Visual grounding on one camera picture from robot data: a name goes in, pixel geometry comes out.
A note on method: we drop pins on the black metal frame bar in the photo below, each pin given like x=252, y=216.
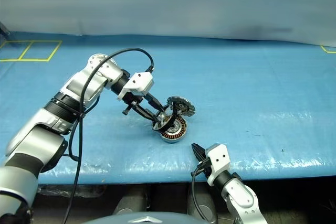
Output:
x=4, y=30

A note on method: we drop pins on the copper wound motor stator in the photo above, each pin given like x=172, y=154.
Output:
x=179, y=129

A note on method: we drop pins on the blue plastic table cover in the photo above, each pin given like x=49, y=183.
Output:
x=249, y=103

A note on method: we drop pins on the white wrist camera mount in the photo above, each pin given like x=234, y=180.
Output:
x=140, y=81
x=219, y=158

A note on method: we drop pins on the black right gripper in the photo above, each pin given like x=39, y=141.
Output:
x=206, y=166

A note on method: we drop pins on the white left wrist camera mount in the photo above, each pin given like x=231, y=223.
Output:
x=140, y=81

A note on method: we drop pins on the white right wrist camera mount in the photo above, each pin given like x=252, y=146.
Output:
x=219, y=158

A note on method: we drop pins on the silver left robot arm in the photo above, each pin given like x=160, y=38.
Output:
x=39, y=129

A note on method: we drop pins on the grey rounded cylinder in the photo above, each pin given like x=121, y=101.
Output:
x=131, y=203
x=203, y=205

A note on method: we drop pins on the grey-blue robot torso dome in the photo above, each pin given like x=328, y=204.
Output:
x=141, y=220

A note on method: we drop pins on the yellow tape corner mark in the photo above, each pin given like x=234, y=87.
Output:
x=328, y=50

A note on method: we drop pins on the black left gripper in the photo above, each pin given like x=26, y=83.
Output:
x=132, y=99

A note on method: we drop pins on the yellow tape double square outline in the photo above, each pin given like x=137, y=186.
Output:
x=23, y=59

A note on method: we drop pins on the crumpled dark plastic sheet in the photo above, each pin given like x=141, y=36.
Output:
x=78, y=190

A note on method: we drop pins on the silver finned motor cover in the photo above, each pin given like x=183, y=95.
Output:
x=185, y=107

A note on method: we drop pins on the black rotor bell wheel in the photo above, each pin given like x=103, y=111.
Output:
x=162, y=121

